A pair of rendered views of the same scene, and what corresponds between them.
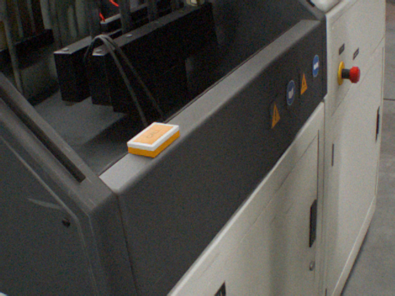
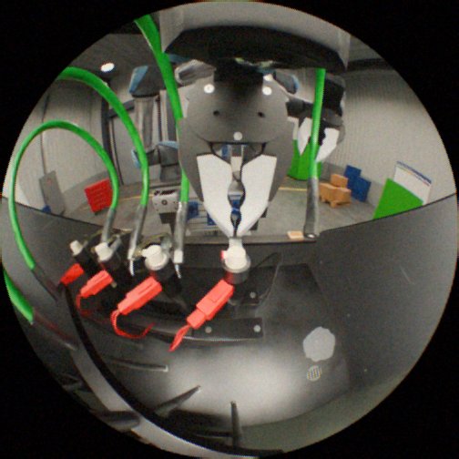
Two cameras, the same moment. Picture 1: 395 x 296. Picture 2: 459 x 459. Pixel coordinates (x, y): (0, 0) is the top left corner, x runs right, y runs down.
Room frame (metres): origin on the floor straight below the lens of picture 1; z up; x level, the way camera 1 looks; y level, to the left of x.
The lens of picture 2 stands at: (0.85, 0.20, 1.21)
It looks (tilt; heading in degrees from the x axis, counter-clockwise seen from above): 35 degrees down; 238
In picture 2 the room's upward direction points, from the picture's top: straight up
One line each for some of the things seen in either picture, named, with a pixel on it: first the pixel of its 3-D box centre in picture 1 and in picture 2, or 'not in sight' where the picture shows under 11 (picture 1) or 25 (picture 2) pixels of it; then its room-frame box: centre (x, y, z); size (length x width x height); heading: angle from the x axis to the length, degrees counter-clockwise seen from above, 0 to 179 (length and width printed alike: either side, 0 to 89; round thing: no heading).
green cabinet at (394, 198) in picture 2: not in sight; (397, 217); (-2.78, 0.99, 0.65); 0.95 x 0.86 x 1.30; 73
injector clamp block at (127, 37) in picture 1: (145, 63); (178, 320); (0.90, 0.07, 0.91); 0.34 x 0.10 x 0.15; 149
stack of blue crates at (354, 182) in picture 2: not in sight; (356, 182); (-5.88, -0.63, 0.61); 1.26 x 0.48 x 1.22; 65
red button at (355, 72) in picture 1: (349, 74); not in sight; (1.04, -0.34, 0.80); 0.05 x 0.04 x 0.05; 149
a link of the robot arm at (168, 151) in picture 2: not in sight; (167, 152); (0.74, -0.65, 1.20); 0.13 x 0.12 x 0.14; 7
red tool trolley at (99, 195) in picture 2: not in sight; (100, 197); (2.55, -4.05, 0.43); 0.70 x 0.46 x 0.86; 0
